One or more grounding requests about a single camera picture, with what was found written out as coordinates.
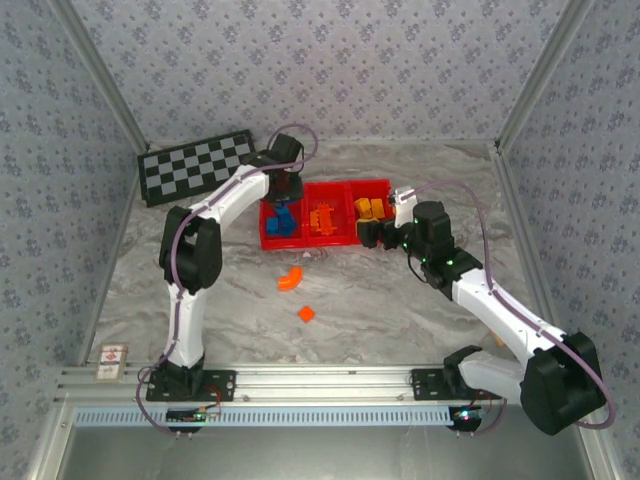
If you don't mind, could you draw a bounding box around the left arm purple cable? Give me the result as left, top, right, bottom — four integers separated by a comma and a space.
135, 124, 320, 437

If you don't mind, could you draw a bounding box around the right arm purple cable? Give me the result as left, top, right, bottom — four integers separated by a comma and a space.
397, 180, 617, 431

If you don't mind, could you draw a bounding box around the black grey checkerboard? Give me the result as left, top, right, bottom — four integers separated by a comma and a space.
137, 128, 259, 209

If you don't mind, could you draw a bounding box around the light blue slotted cable duct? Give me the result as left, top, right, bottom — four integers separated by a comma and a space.
74, 405, 481, 427

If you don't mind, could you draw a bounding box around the long orange lego brick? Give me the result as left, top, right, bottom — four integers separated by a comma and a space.
319, 202, 337, 237

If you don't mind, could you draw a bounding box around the curved orange lego piece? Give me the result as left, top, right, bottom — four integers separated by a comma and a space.
277, 266, 304, 292

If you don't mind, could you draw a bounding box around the small circuit board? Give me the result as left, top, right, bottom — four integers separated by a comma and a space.
449, 405, 485, 426
166, 407, 210, 425

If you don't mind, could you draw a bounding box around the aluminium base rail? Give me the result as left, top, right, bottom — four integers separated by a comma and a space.
54, 363, 599, 404

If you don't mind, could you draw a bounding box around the framed label card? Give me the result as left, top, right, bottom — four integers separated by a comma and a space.
93, 342, 130, 384

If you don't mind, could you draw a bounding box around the aluminium frame post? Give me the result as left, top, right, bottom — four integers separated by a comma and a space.
49, 0, 152, 154
497, 0, 597, 151

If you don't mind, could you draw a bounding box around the aluminium side rail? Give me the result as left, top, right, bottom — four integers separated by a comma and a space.
74, 147, 151, 369
489, 142, 566, 341

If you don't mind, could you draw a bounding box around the thin orange base wire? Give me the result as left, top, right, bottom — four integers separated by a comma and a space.
472, 389, 503, 416
202, 383, 225, 417

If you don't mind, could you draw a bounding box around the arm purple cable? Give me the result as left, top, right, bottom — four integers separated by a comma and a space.
397, 180, 617, 431
135, 124, 320, 437

